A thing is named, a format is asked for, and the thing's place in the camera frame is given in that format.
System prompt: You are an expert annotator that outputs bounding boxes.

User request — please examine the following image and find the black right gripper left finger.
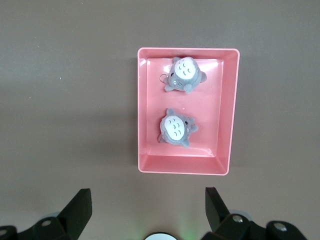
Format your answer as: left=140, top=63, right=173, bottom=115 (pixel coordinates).
left=0, top=188, right=93, bottom=240

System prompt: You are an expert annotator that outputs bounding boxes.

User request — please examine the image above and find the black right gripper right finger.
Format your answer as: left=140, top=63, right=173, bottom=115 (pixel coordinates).
left=202, top=186, right=309, bottom=240

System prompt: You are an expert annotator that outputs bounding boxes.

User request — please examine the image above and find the grey plush toy with keyring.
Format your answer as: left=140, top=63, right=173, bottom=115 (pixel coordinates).
left=158, top=56, right=208, bottom=95

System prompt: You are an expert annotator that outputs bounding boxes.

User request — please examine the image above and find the pink plastic box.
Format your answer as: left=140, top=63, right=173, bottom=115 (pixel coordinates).
left=137, top=46, right=241, bottom=176

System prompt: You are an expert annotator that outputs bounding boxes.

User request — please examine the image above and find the brown table cover sheet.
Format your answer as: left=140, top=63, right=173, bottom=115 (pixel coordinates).
left=0, top=0, right=320, bottom=240

